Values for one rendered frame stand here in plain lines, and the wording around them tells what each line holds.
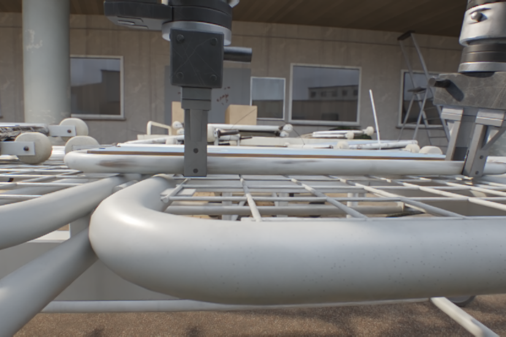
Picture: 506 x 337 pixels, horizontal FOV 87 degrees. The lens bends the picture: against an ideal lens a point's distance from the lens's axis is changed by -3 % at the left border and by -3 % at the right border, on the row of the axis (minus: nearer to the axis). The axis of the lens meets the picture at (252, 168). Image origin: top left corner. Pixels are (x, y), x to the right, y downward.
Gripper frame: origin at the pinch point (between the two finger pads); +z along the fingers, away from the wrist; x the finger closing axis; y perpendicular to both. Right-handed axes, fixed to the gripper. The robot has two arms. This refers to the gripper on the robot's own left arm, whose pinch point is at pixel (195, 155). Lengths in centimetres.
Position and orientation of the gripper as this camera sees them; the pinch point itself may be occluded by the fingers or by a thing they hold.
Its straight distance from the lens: 34.8
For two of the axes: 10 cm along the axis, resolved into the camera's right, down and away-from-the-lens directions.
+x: -2.0, -2.8, 9.4
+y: 9.8, 0.1, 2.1
